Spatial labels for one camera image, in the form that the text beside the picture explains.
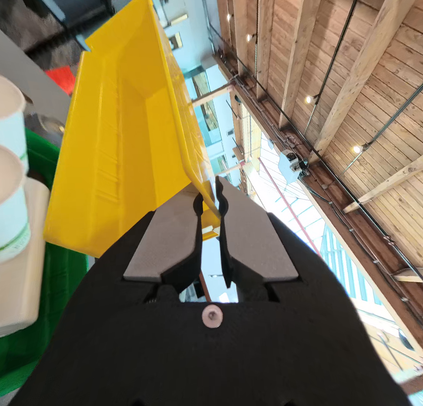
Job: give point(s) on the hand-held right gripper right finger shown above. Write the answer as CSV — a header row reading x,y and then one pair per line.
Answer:
x,y
257,244

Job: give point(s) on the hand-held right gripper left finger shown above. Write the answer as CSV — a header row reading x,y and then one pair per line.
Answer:
x,y
158,247

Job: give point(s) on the green plastic bin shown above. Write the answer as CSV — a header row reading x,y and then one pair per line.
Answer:
x,y
62,280

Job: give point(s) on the yellow plastic bin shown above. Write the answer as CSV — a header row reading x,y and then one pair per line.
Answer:
x,y
132,131

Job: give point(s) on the white paper cup green print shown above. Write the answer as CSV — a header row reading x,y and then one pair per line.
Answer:
x,y
13,221
13,131

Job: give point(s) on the white ceiling box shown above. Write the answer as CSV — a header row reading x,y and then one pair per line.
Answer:
x,y
289,166

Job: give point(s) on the beige paper object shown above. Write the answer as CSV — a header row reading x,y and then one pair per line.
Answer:
x,y
23,297

